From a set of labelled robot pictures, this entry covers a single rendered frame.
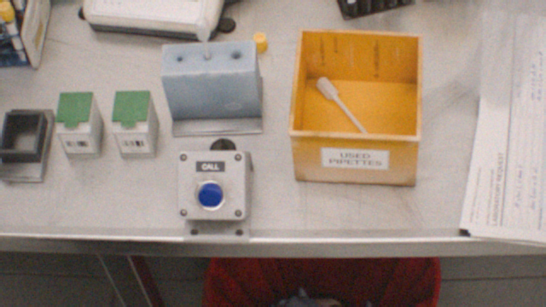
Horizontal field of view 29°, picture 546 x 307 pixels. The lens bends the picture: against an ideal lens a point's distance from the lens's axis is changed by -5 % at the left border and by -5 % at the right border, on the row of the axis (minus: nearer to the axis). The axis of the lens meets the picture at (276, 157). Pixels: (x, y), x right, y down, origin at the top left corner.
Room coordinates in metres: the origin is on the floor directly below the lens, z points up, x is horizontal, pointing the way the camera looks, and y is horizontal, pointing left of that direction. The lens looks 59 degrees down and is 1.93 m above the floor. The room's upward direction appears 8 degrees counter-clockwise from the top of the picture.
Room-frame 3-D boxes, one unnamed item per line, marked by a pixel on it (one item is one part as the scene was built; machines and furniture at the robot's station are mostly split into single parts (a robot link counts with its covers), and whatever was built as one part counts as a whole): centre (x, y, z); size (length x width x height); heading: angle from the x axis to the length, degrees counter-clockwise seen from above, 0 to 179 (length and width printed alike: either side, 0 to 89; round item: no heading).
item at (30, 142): (0.68, 0.28, 0.89); 0.09 x 0.05 x 0.04; 170
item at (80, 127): (0.68, 0.21, 0.91); 0.05 x 0.04 x 0.07; 171
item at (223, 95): (0.70, 0.06, 0.92); 0.10 x 0.07 x 0.10; 83
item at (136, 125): (0.67, 0.15, 0.91); 0.05 x 0.04 x 0.07; 171
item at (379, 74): (0.64, -0.09, 0.92); 0.13 x 0.13 x 0.10; 78
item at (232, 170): (0.59, 0.06, 0.92); 0.13 x 0.07 x 0.08; 171
